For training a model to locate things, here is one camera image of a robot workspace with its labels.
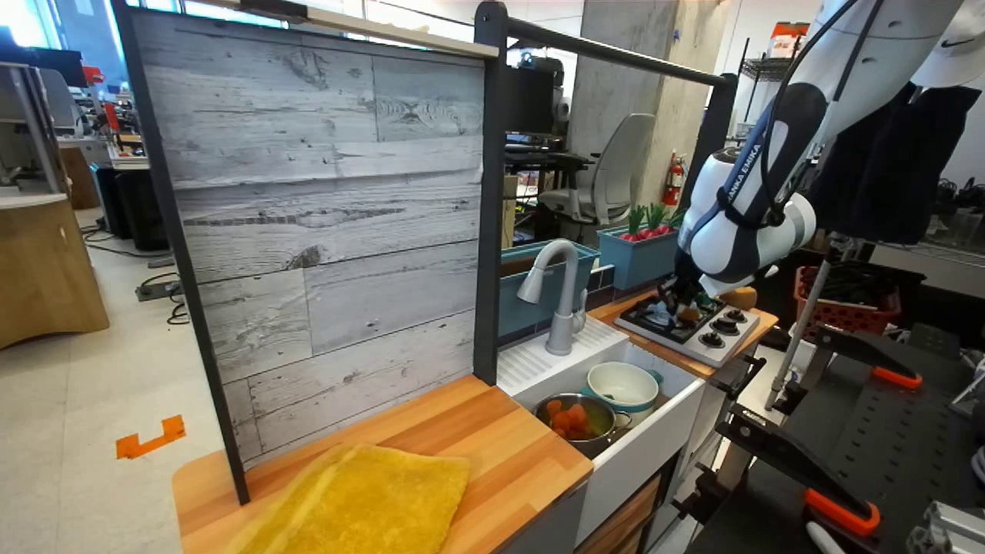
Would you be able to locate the steel pot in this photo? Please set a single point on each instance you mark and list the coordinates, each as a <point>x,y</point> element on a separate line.
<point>605,435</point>

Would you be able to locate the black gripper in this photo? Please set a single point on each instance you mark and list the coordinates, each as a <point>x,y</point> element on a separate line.
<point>696,289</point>

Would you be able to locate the yellow towel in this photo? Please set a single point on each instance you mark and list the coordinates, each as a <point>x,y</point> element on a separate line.
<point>358,502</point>

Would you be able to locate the white toy sink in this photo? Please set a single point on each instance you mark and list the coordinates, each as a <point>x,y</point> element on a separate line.
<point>648,463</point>

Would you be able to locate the grey toy faucet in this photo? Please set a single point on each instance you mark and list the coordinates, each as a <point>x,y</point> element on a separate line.
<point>565,310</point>

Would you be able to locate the red plush radish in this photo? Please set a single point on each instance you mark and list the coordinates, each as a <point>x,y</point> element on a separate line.
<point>636,219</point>
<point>652,217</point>

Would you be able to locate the tan wooden cabinet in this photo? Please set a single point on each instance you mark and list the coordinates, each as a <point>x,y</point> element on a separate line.
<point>41,267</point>

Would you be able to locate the empty teal planter box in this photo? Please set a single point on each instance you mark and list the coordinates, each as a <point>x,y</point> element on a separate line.
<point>523,302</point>

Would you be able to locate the black hanging bag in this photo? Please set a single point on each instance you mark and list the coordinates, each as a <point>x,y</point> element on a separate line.
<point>904,164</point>

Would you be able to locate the grey wood backsplash panel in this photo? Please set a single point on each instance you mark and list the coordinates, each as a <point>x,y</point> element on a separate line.
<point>310,204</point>

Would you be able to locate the white cap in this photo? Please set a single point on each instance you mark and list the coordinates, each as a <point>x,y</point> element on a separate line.
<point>957,52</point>

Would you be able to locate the white bowl teal rim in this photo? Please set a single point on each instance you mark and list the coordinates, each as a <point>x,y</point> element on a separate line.
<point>623,390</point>

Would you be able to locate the brown plush toy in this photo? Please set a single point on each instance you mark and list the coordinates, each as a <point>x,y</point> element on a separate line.
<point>684,315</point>

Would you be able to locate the red crate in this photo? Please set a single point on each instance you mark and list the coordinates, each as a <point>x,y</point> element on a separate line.
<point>851,302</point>

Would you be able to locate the grey tripod stand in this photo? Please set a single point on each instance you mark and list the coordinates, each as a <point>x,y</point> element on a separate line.
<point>811,317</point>

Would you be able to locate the toy stove black grates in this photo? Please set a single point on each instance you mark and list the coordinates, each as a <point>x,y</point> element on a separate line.
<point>725,343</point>

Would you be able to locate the black pegboard table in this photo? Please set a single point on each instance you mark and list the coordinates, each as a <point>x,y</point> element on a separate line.
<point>904,463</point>

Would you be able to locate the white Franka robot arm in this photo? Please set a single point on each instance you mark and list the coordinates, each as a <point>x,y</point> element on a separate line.
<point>757,217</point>

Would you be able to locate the red fire extinguisher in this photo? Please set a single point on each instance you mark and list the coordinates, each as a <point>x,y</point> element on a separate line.
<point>671,180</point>

